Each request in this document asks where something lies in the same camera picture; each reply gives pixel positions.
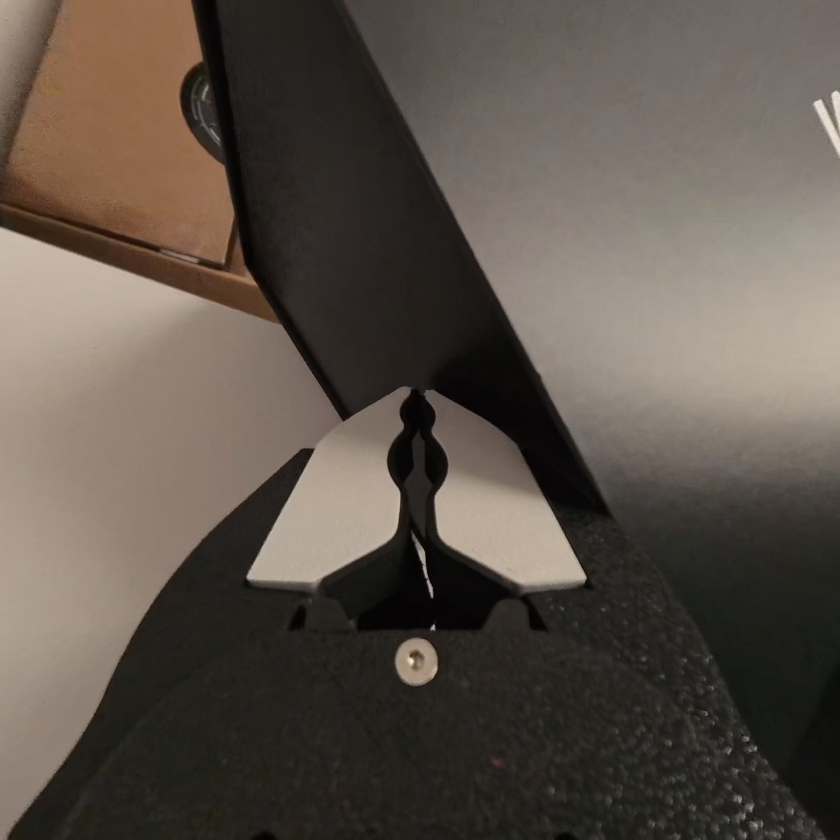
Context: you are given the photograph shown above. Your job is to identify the dark round disc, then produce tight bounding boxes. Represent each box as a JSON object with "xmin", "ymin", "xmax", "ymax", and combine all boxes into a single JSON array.
[{"xmin": 180, "ymin": 62, "xmax": 227, "ymax": 161}]

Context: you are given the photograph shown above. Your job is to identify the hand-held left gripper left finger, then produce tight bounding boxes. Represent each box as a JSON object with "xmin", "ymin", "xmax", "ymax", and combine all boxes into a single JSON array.
[{"xmin": 247, "ymin": 387, "xmax": 417, "ymax": 598}]

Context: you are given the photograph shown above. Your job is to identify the black printed box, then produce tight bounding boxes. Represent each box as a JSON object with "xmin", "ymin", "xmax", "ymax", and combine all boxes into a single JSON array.
[{"xmin": 193, "ymin": 0, "xmax": 840, "ymax": 840}]

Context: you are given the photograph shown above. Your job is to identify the brown cardboard box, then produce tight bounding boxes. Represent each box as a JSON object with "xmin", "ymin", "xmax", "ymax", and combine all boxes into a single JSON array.
[{"xmin": 0, "ymin": 0, "xmax": 277, "ymax": 322}]

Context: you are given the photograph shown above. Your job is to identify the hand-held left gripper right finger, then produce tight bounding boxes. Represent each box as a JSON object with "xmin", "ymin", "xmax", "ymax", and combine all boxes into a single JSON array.
[{"xmin": 420, "ymin": 387, "xmax": 588, "ymax": 597}]

